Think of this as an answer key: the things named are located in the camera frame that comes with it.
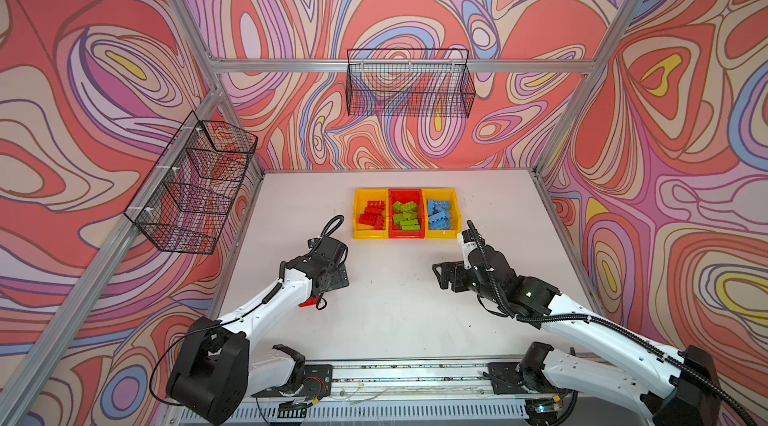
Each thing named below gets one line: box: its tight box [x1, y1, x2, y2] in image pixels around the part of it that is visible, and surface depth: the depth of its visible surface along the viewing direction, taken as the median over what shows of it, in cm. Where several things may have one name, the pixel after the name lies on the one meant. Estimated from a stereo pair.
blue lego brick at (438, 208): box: [428, 199, 452, 217], surface depth 106 cm
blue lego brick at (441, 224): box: [430, 217, 452, 230], surface depth 101 cm
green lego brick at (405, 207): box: [392, 201, 418, 213], surface depth 107 cm
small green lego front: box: [400, 220, 421, 231], surface depth 103 cm
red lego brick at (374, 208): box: [364, 201, 385, 215], surface depth 109 cm
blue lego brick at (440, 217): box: [428, 211, 452, 223], surface depth 101 cm
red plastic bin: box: [388, 189, 425, 239], surface depth 101 cm
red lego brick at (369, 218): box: [358, 211, 379, 227], surface depth 106 cm
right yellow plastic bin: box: [422, 189, 462, 239], surface depth 104 cm
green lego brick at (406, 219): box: [393, 212, 419, 226], surface depth 103 cm
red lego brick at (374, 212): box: [363, 207, 385, 217], surface depth 107 cm
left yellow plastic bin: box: [352, 189, 389, 240], surface depth 105 cm
